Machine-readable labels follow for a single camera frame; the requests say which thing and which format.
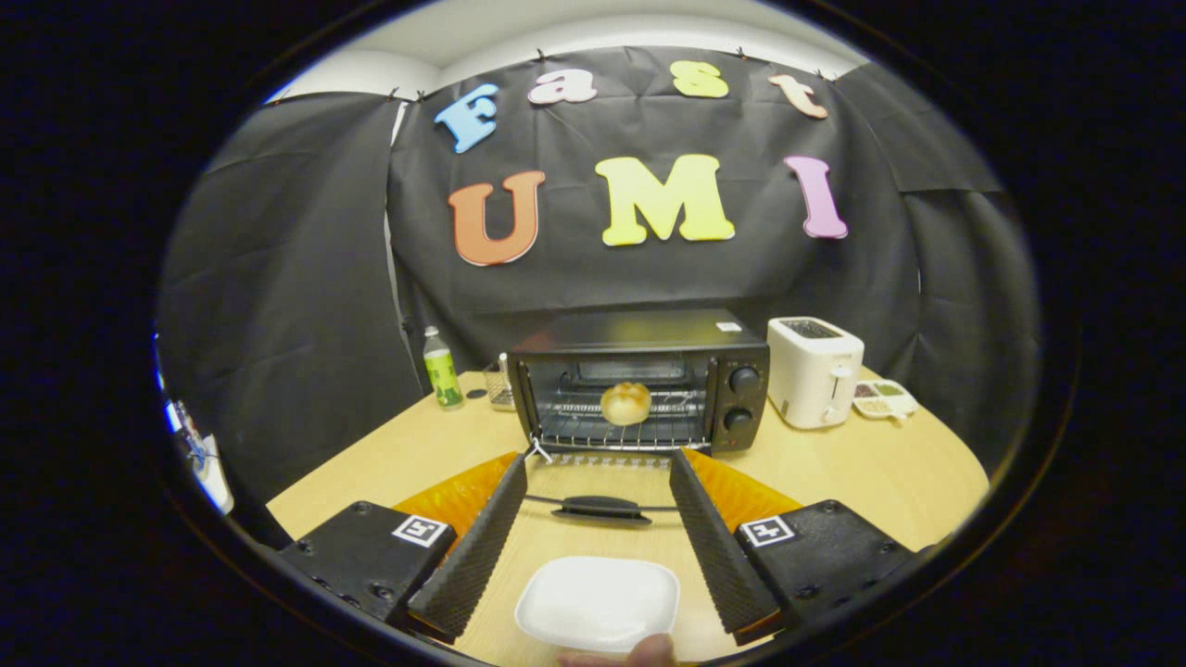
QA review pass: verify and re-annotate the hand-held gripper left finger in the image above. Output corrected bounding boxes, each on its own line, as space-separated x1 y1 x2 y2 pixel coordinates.
276 451 529 647

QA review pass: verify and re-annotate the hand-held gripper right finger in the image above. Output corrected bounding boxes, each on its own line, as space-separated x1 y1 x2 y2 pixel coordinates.
669 447 927 648

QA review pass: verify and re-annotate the golden bread bun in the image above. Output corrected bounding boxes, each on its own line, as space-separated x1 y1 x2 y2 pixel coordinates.
600 382 652 427

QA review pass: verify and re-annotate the black toaster oven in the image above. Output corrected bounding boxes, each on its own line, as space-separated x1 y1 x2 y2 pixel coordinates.
507 308 772 527

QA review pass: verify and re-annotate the white pop-up toaster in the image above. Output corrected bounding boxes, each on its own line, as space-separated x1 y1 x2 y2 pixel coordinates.
767 316 865 430

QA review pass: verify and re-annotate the white square plate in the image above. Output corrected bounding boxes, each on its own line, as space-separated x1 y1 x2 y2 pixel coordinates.
514 556 681 654

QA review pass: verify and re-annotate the green label plastic bottle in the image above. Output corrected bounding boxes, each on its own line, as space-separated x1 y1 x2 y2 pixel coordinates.
423 325 465 410

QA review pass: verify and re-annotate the white divided snack dish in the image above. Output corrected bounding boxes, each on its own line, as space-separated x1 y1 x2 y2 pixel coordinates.
851 378 920 422

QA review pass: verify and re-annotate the white and blue clutter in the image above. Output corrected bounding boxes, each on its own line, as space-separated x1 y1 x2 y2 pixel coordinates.
153 333 235 517

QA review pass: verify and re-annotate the black backdrop cloth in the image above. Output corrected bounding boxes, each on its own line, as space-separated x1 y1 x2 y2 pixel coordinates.
156 46 1043 506

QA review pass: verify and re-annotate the metal wire holder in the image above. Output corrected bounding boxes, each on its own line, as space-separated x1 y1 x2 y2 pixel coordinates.
483 352 517 412

